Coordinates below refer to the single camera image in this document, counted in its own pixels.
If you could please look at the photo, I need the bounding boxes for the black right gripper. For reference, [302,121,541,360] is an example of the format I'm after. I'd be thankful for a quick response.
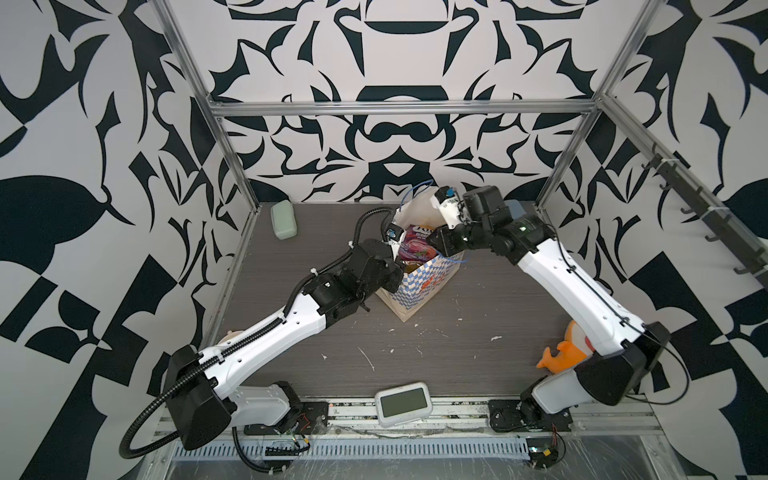
[423,218,493,257]

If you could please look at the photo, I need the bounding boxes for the checkered paper bag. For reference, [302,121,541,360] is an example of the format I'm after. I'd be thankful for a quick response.
[376,186,466,322]

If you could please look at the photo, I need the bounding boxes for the purple candy bag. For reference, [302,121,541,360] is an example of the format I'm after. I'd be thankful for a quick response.
[398,225,437,264]

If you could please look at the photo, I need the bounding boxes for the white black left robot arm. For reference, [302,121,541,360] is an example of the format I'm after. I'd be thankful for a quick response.
[162,238,404,450]

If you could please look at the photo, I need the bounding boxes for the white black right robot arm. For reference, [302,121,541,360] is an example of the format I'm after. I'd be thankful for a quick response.
[427,186,671,415]

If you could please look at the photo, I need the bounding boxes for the white digital timer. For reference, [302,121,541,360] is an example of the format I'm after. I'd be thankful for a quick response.
[374,382,433,428]

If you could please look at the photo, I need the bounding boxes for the orange shark plush toy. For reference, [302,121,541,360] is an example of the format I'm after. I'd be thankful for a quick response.
[536,321,595,374]

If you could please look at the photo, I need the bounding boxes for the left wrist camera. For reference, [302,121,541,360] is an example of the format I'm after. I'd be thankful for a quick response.
[384,223,404,242]

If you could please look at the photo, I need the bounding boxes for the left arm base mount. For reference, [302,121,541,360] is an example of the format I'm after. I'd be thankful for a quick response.
[230,381,329,436]

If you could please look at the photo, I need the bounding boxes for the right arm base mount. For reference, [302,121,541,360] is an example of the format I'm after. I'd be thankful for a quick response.
[488,377,573,433]

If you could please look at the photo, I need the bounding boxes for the white slotted cable duct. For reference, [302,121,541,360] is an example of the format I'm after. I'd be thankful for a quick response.
[170,436,532,462]

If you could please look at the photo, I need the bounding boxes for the black corrugated cable hose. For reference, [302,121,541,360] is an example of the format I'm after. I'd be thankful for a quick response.
[118,206,394,460]

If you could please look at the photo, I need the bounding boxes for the black wall hook rail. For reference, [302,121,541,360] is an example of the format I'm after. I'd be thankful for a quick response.
[641,143,767,289]

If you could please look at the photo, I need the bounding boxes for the aluminium cage frame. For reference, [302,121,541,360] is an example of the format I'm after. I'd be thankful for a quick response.
[168,1,767,479]

